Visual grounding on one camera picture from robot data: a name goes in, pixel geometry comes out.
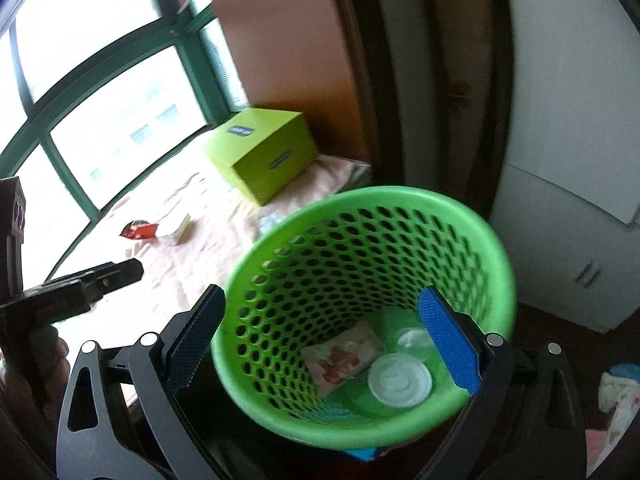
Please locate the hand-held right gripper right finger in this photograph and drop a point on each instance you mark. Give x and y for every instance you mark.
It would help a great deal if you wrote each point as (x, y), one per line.
(450, 345)

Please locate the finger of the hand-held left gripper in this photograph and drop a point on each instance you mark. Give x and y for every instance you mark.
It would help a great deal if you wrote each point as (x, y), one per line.
(112, 275)

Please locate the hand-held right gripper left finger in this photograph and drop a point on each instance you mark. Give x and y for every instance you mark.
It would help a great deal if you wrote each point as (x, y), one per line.
(192, 347)

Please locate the clear plastic cup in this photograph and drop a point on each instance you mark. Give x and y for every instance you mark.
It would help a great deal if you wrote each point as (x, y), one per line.
(414, 342)

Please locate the round white lidded container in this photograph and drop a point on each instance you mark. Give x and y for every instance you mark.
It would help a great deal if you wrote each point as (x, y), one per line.
(400, 381)

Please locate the pink snack packet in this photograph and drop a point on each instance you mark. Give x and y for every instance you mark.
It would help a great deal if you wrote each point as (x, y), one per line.
(340, 357)

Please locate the green mesh plastic basket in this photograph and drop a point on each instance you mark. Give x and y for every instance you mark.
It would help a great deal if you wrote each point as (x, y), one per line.
(300, 280)

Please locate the person's left hand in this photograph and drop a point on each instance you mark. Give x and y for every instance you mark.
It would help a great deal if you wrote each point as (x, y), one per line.
(59, 355)

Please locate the orange red snack wrapper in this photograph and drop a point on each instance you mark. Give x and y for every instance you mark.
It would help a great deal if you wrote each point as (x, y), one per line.
(139, 230)

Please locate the pink printed blanket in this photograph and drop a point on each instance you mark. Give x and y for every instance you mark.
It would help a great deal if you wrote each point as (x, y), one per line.
(175, 270)

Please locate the blue floor mat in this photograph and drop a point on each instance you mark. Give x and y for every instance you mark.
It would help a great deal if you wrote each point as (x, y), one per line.
(361, 454)

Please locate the white patterned cloth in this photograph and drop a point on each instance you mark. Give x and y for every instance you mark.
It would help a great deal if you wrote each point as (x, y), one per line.
(620, 395)

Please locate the lime green cardboard box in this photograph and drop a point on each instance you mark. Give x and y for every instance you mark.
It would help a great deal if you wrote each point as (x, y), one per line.
(260, 155)

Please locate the white wardrobe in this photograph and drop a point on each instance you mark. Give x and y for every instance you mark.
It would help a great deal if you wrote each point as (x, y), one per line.
(570, 110)

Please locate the brown wooden cabinet panel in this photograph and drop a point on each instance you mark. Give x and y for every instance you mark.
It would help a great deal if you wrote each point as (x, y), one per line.
(285, 45)

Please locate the green window frame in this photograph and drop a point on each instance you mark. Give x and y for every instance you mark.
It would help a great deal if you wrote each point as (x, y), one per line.
(195, 50)

